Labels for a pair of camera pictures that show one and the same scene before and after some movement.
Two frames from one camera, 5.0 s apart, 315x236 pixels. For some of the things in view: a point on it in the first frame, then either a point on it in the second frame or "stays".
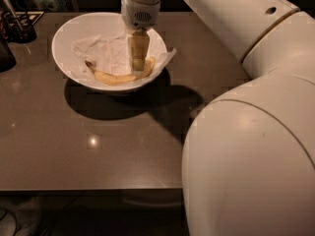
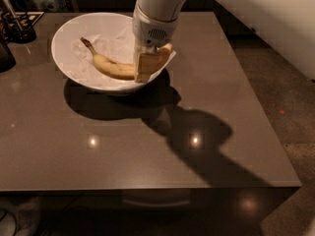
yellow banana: (116, 80) -> (122, 71)
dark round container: (7, 58) stays
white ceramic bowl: (94, 50) stays
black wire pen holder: (17, 27) stays
